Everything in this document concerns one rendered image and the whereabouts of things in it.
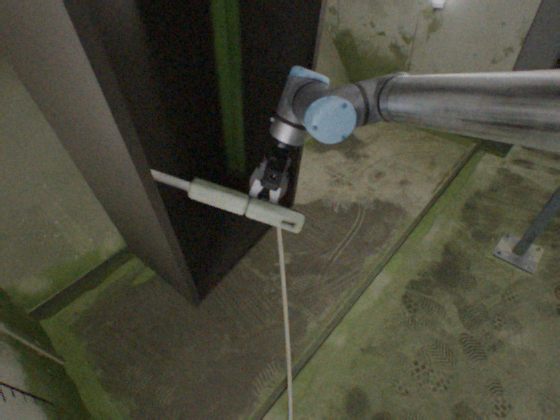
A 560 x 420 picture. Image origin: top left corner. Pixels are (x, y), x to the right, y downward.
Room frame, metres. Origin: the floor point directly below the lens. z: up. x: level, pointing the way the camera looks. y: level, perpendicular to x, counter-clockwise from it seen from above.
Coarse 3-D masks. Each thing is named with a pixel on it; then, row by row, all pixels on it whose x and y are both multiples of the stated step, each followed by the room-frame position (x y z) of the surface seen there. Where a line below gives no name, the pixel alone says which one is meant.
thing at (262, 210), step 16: (160, 176) 0.63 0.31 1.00; (192, 192) 0.60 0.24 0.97; (208, 192) 0.60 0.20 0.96; (224, 192) 0.60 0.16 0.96; (240, 192) 0.62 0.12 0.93; (224, 208) 0.58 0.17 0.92; (240, 208) 0.57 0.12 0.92; (256, 208) 0.57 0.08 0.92; (272, 208) 0.57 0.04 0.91; (288, 208) 0.59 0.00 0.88; (272, 224) 0.55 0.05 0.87; (288, 224) 0.54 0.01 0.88
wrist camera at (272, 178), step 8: (272, 152) 0.64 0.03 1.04; (280, 152) 0.64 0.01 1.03; (288, 152) 0.64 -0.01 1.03; (272, 160) 0.61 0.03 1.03; (280, 160) 0.62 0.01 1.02; (272, 168) 0.59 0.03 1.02; (280, 168) 0.59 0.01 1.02; (264, 176) 0.57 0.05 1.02; (272, 176) 0.56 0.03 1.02; (280, 176) 0.57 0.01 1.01; (264, 184) 0.55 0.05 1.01; (272, 184) 0.55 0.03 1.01
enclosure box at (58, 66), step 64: (0, 0) 0.55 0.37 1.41; (64, 0) 0.42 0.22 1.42; (128, 0) 0.88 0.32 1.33; (192, 0) 1.03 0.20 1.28; (256, 0) 1.05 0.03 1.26; (320, 0) 0.91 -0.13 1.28; (64, 64) 0.49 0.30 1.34; (128, 64) 0.86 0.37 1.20; (192, 64) 1.03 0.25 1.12; (256, 64) 1.07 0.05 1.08; (64, 128) 0.63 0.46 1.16; (128, 128) 0.46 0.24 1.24; (192, 128) 1.03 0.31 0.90; (256, 128) 1.11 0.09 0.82; (128, 192) 0.53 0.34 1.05; (192, 256) 0.76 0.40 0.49
